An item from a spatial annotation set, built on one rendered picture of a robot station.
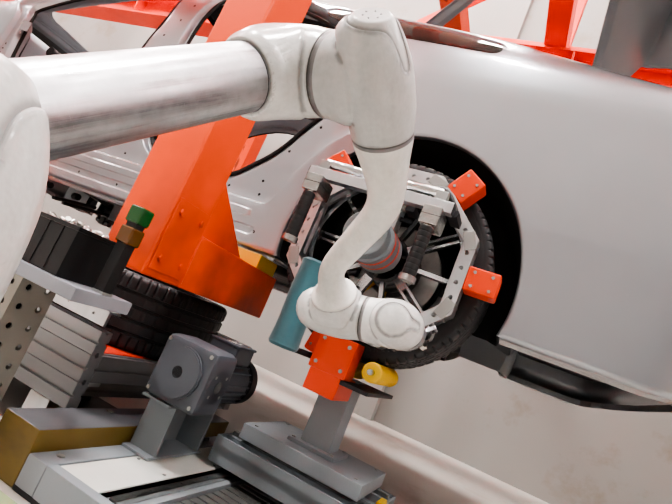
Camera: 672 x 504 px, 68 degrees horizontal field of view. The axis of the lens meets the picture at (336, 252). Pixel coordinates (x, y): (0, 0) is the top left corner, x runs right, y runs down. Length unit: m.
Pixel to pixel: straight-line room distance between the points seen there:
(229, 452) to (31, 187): 1.34
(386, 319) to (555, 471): 3.99
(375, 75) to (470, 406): 4.33
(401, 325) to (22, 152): 0.83
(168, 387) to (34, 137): 1.14
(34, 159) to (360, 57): 0.49
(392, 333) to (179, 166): 0.72
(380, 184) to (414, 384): 4.19
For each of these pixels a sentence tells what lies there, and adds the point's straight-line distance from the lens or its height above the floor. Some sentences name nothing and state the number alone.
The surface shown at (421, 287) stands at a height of 0.82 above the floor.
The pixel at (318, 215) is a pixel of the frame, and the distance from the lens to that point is 1.61.
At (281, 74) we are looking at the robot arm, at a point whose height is 0.87.
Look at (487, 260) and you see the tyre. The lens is 1.51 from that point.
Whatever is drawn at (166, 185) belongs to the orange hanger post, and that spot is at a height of 0.75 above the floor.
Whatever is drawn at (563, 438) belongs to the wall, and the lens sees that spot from 4.90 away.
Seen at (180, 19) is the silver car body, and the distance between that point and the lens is 2.67.
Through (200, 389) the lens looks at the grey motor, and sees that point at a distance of 1.38.
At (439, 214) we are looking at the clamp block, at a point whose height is 0.93.
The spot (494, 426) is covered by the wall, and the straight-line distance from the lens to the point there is 4.87.
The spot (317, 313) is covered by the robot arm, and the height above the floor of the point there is 0.59.
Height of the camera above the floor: 0.55
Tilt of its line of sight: 9 degrees up
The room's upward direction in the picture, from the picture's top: 23 degrees clockwise
